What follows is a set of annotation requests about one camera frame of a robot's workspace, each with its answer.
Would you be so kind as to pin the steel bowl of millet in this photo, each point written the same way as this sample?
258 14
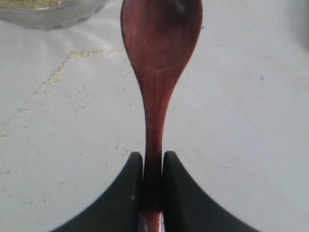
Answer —
52 18

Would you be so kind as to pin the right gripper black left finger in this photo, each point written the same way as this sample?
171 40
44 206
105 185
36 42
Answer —
117 209

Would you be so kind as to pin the dark red wooden spoon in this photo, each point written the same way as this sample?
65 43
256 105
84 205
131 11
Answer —
159 38

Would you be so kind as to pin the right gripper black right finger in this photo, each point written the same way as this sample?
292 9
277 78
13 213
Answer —
187 208

